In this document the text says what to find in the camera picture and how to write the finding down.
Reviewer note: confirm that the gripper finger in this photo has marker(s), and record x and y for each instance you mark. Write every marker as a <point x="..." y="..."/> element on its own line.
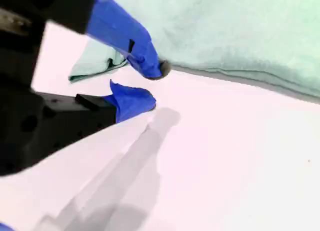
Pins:
<point x="117" y="28"/>
<point x="130" y="101"/>

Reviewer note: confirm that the pale green T-shirt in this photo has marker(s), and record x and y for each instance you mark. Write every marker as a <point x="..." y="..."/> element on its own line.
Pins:
<point x="225" y="28"/>

